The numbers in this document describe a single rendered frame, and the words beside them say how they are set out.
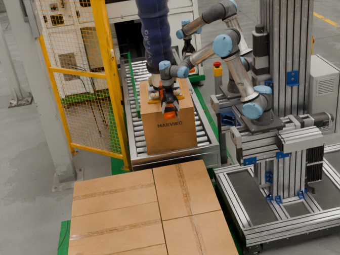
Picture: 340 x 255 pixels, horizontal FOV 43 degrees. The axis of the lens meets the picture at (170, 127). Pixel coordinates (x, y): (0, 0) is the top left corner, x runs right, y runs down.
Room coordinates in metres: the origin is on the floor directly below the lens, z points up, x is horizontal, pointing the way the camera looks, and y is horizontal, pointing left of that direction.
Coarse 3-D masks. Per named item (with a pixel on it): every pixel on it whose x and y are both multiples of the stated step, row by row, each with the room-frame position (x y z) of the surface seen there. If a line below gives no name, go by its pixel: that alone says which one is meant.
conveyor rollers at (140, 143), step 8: (128, 64) 4.93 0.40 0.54; (136, 64) 4.87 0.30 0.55; (144, 64) 4.86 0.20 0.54; (128, 72) 4.67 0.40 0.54; (136, 72) 4.67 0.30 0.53; (144, 72) 4.59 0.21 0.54; (128, 80) 4.41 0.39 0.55; (136, 80) 4.40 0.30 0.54; (144, 80) 4.40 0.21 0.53; (136, 88) 4.22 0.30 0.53; (136, 112) 3.68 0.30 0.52; (136, 120) 3.50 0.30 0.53; (136, 128) 3.33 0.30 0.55; (200, 128) 3.18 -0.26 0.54; (136, 136) 3.22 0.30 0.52; (144, 136) 3.16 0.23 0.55; (200, 136) 3.08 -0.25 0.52; (136, 144) 3.06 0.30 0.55; (144, 144) 3.05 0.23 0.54; (200, 144) 2.92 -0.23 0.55; (144, 152) 2.96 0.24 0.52
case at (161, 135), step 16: (144, 96) 3.12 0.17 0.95; (144, 112) 2.84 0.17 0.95; (160, 112) 2.82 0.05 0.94; (192, 112) 2.83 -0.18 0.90; (144, 128) 2.82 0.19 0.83; (160, 128) 2.82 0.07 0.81; (176, 128) 2.82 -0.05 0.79; (192, 128) 2.82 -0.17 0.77; (160, 144) 2.82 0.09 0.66; (176, 144) 2.82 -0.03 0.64; (192, 144) 2.82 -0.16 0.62
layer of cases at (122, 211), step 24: (168, 168) 2.65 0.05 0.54; (192, 168) 2.61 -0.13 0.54; (96, 192) 2.48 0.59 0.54; (120, 192) 2.44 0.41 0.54; (144, 192) 2.40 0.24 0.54; (168, 192) 2.37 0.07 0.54; (192, 192) 2.33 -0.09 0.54; (72, 216) 2.25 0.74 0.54; (96, 216) 2.22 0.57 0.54; (120, 216) 2.19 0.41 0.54; (144, 216) 2.16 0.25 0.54; (168, 216) 2.12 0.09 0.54; (192, 216) 2.09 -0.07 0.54; (216, 216) 2.06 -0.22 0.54; (72, 240) 2.02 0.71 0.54; (96, 240) 1.99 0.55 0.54; (120, 240) 1.96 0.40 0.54; (144, 240) 1.94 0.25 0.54; (168, 240) 1.91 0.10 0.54; (192, 240) 1.88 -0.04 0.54; (216, 240) 1.86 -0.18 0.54
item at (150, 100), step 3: (147, 84) 3.28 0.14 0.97; (150, 84) 3.21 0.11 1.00; (147, 87) 3.24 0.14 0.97; (147, 90) 3.18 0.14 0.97; (147, 93) 3.12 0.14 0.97; (150, 93) 3.10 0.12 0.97; (147, 96) 3.07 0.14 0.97; (147, 99) 3.01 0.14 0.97; (150, 99) 3.00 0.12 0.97; (153, 99) 2.99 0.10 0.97; (156, 99) 2.99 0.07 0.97; (159, 99) 2.98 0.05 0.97; (150, 102) 2.97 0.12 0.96; (153, 102) 2.97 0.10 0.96; (156, 102) 2.97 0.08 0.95
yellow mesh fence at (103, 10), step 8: (104, 0) 5.02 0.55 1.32; (104, 8) 5.01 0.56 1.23; (104, 16) 4.60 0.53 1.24; (104, 24) 3.97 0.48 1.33; (112, 48) 5.02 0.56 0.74; (112, 64) 3.97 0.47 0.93; (120, 88) 5.02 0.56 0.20; (120, 96) 4.69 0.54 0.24; (120, 104) 3.97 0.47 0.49; (128, 144) 3.95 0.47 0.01
